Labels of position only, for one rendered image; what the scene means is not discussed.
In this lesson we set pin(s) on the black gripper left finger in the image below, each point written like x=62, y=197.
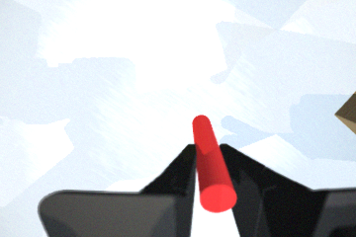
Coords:
x=162, y=208

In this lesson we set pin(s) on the red peg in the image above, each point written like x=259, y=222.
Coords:
x=216, y=192

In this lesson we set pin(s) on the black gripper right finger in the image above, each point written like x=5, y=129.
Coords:
x=269, y=204

